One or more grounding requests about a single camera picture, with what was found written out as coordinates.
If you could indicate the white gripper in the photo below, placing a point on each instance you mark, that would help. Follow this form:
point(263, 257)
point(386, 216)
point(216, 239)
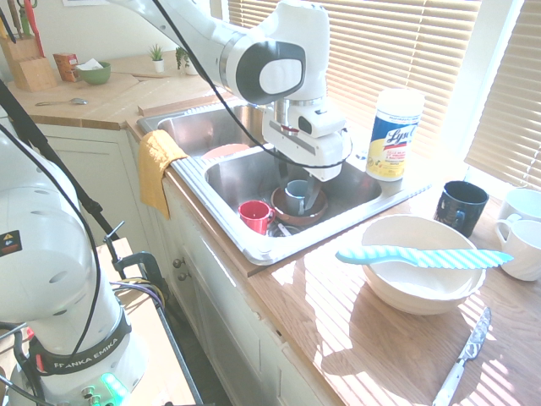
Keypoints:
point(321, 156)

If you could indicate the teal striped plastic knife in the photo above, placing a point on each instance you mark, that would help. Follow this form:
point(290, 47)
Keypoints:
point(444, 255)

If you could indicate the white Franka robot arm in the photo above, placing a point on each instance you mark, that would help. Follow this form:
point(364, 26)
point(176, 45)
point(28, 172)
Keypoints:
point(55, 254)

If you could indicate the metal sink strainer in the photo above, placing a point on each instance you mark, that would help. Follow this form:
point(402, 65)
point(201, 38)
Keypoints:
point(284, 231)

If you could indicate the stainless steel double sink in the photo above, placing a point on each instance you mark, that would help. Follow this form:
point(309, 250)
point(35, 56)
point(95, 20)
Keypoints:
point(236, 177)

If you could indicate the wooden knife block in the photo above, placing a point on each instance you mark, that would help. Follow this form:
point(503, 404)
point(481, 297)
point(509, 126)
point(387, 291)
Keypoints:
point(29, 69)

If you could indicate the red knife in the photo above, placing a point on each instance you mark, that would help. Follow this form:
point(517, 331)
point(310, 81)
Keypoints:
point(34, 29)

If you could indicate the green knife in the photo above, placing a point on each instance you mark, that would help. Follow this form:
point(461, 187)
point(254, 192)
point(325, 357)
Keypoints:
point(25, 21)

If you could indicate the grey blue cup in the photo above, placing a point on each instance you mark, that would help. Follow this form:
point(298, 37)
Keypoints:
point(296, 192)

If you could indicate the brown ceramic bowl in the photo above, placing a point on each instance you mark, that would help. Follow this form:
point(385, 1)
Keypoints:
point(287, 215)

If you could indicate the red mug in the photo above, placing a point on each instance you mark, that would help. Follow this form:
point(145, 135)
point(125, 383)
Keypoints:
point(253, 215)

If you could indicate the orange plate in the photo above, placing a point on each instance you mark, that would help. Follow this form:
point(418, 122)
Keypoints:
point(226, 150)

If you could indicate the Lysol wipes canister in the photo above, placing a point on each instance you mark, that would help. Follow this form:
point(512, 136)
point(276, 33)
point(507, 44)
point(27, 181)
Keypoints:
point(393, 135)

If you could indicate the white kitchen cabinet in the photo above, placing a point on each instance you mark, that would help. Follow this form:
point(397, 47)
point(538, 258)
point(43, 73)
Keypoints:
point(220, 296)

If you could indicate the brown wooden strip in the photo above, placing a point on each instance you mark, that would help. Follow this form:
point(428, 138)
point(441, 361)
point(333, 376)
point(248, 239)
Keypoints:
point(177, 106)

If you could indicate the round metal cabinet knob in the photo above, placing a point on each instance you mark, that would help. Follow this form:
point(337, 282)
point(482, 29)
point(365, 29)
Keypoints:
point(179, 262)
point(183, 277)

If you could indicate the yellow dish cloth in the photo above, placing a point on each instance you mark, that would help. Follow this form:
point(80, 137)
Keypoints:
point(154, 169)

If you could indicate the wide beige window blind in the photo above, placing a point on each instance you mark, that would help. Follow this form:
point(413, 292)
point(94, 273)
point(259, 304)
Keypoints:
point(380, 46)

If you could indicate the dark blue mug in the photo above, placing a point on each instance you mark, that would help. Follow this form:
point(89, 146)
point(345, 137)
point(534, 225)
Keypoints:
point(460, 211)

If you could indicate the trailing plant white pot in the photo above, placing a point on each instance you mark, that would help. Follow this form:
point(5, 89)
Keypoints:
point(184, 63)

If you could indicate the large cream bowl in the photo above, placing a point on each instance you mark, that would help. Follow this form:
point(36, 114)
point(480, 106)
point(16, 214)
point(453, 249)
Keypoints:
point(422, 292)

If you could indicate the black metal clamp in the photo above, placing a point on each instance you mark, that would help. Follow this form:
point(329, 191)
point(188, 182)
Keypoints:
point(139, 260)

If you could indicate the small plant white pot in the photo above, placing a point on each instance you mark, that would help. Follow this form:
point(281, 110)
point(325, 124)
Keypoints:
point(157, 61)

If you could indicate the wooden robot mounting table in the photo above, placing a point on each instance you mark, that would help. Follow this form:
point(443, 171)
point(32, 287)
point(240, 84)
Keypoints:
point(165, 363)

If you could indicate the narrow beige window blind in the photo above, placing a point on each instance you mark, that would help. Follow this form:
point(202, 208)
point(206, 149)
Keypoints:
point(511, 105)

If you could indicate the white wide cup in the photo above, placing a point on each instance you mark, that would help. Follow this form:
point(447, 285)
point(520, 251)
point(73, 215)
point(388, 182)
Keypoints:
point(524, 205)

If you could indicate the green bowl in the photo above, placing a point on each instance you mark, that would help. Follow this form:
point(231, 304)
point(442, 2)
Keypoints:
point(95, 76)

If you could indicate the white ribbed mug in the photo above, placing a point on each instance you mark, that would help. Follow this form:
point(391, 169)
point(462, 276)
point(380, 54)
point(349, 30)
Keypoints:
point(524, 254)

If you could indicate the white crumpled paper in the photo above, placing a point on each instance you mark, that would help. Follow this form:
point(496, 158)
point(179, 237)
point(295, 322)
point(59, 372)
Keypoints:
point(89, 64)

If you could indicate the metal spoon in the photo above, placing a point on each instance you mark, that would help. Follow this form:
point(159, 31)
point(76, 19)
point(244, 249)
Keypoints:
point(63, 102)

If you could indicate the orange carton box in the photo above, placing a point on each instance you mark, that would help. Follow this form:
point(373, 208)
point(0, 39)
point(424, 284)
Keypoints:
point(64, 67)

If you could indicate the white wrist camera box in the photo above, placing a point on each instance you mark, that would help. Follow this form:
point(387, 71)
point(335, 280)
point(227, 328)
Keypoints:
point(323, 122)

